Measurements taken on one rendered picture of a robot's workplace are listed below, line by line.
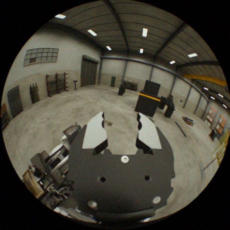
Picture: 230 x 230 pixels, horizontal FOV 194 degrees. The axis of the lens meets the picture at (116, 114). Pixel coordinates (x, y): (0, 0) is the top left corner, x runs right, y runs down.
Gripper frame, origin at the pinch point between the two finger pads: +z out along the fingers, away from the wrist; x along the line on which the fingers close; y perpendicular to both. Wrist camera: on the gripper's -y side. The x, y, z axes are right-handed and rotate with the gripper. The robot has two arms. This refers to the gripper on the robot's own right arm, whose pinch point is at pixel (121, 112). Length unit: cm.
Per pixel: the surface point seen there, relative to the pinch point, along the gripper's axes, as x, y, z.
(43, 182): -64, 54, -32
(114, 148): -4, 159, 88
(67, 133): -49, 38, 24
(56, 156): -71, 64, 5
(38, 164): -78, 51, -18
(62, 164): -58, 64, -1
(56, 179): -55, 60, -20
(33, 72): -663, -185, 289
